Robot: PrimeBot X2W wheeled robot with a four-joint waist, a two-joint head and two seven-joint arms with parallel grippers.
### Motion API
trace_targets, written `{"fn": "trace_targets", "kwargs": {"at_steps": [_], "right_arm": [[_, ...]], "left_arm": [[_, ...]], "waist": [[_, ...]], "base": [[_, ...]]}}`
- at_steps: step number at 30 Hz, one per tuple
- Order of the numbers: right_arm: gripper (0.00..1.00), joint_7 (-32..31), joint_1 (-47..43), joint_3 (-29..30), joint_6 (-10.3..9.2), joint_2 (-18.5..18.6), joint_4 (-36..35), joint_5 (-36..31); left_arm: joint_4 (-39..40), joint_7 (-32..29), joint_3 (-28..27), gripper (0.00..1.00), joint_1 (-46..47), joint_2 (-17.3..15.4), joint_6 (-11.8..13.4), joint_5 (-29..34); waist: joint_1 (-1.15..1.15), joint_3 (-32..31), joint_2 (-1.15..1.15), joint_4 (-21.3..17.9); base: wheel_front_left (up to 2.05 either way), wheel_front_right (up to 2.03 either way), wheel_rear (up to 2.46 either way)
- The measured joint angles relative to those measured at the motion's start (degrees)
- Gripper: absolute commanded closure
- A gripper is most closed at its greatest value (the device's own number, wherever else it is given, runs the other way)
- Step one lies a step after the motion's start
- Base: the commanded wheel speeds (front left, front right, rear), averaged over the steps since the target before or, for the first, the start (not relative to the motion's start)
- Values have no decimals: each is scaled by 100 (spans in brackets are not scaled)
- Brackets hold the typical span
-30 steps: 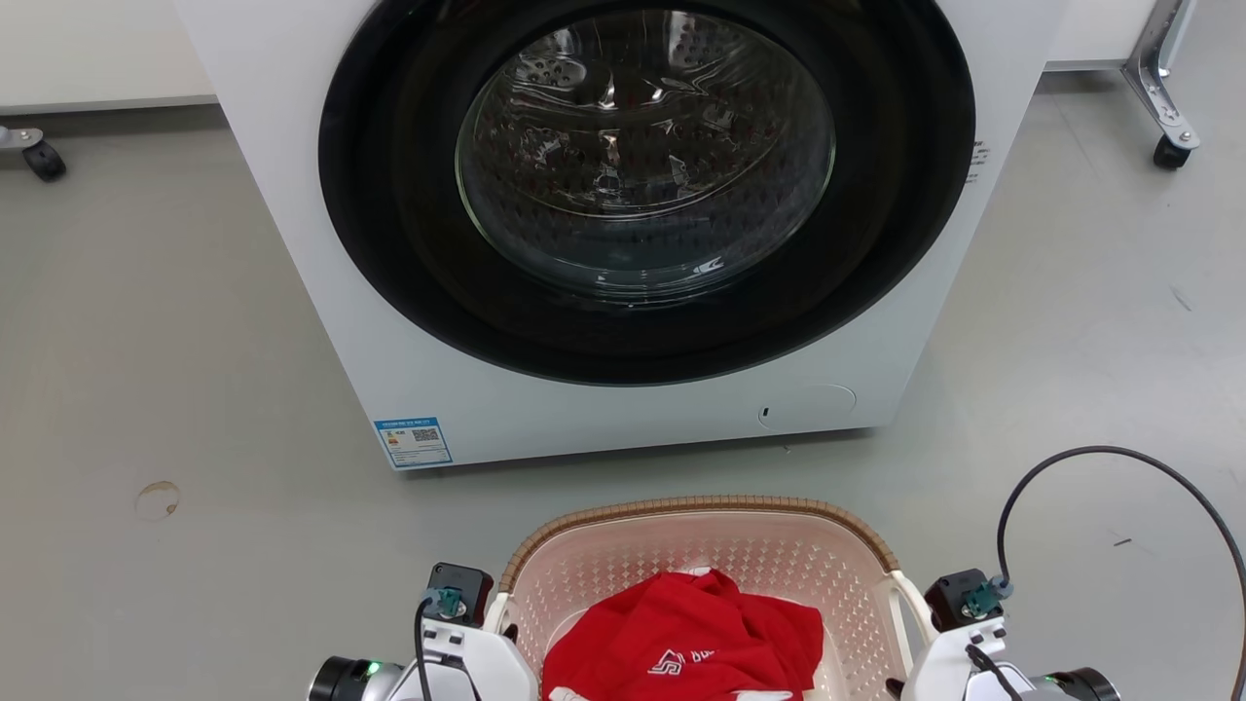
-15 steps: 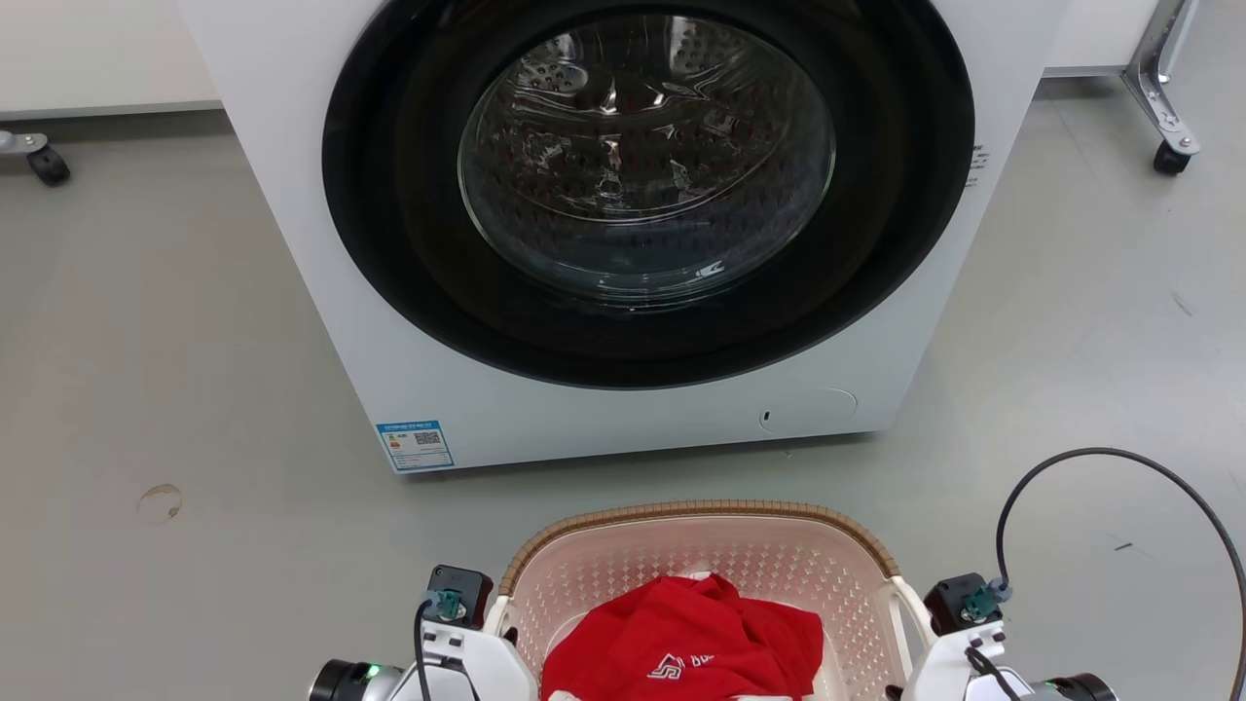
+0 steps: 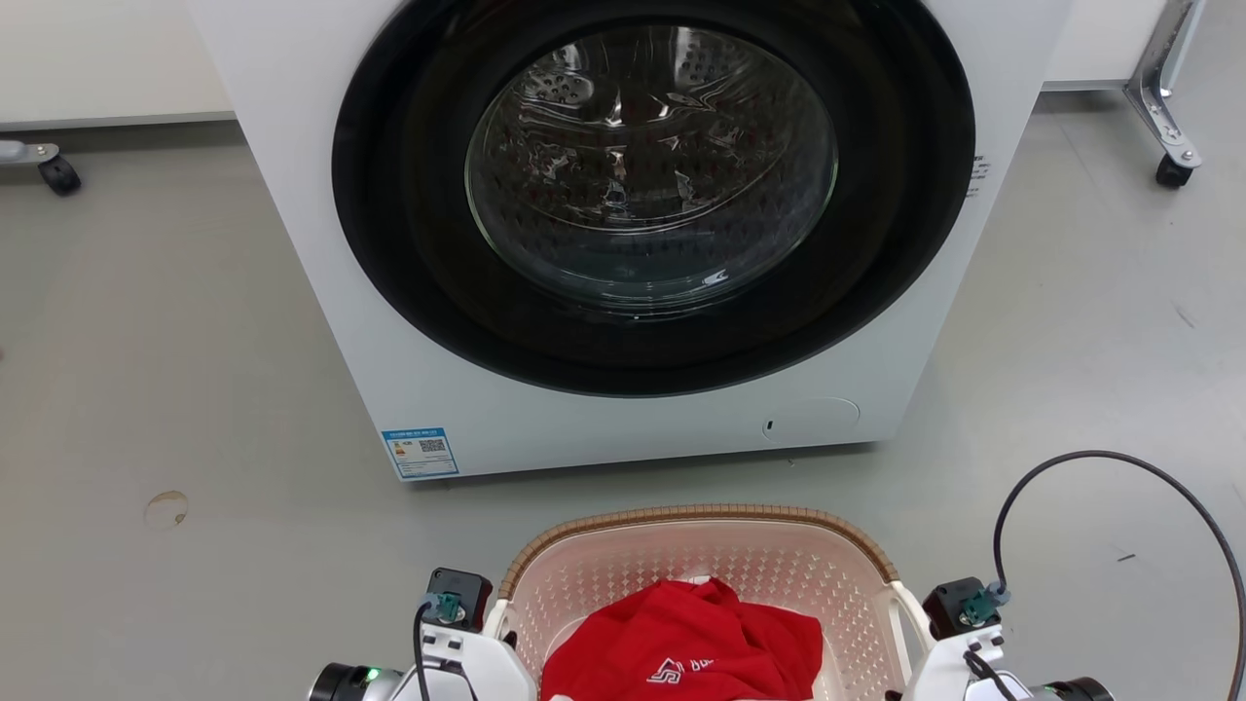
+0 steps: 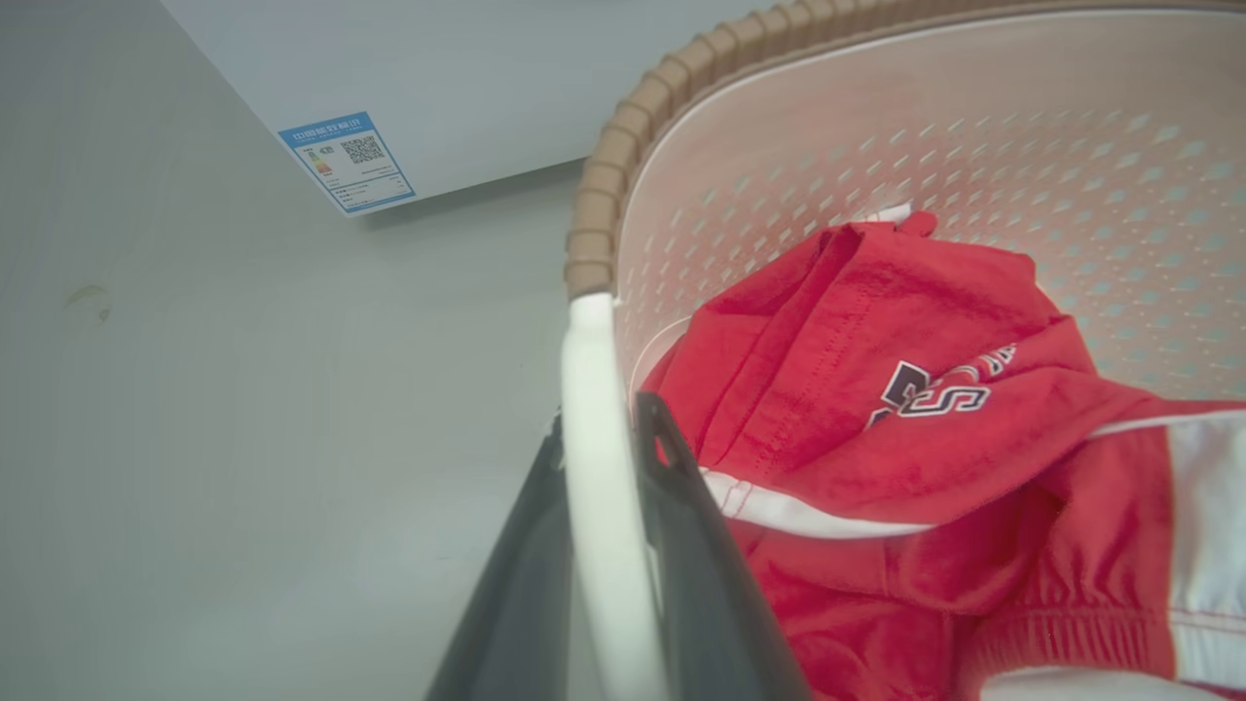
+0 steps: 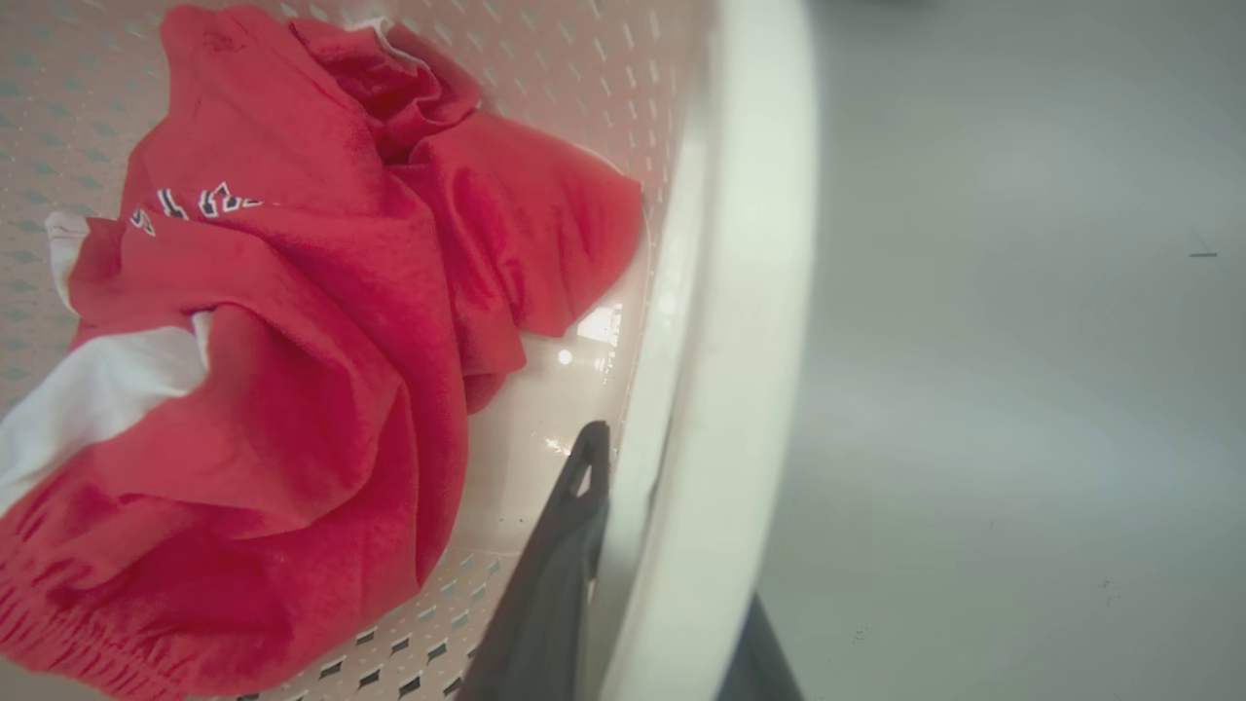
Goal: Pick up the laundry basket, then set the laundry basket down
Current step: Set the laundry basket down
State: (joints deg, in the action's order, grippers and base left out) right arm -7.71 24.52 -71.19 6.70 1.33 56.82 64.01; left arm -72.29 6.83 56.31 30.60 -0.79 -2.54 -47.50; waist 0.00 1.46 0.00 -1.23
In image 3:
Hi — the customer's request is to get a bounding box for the white front-load washing machine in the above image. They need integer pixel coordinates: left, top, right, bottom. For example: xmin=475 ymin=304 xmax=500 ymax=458
xmin=185 ymin=0 xmax=1072 ymax=483

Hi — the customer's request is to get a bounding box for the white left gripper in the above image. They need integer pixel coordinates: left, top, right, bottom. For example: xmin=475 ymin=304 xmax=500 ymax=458
xmin=417 ymin=623 xmax=537 ymax=701

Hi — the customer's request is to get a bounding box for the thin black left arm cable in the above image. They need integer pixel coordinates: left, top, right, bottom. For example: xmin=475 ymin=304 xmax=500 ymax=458
xmin=412 ymin=596 xmax=460 ymax=701

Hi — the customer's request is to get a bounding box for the red printed garment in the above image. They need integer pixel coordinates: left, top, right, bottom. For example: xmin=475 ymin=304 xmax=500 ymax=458
xmin=540 ymin=577 xmax=825 ymax=701

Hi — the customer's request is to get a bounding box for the blue white energy label sticker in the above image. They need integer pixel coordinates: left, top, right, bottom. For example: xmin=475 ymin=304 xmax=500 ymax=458
xmin=382 ymin=426 xmax=460 ymax=480

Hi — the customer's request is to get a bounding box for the pink plastic laundry basket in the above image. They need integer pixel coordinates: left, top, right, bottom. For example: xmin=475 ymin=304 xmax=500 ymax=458
xmin=484 ymin=503 xmax=937 ymax=701

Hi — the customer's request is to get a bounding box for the short black right gripper cable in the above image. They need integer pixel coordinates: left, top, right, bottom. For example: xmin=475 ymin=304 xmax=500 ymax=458
xmin=963 ymin=648 xmax=1019 ymax=701

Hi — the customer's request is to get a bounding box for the long black looping cable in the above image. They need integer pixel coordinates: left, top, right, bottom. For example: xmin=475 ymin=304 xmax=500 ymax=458
xmin=991 ymin=450 xmax=1246 ymax=701

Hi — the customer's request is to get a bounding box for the black round glass washer door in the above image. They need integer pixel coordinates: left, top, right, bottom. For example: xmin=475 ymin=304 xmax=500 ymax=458
xmin=331 ymin=0 xmax=976 ymax=398

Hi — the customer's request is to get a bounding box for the round white filter cover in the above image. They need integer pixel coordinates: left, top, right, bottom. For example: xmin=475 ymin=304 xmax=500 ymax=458
xmin=761 ymin=397 xmax=861 ymax=444

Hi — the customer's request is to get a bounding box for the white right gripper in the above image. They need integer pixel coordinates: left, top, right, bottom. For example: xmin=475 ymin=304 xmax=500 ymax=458
xmin=900 ymin=626 xmax=1035 ymax=701

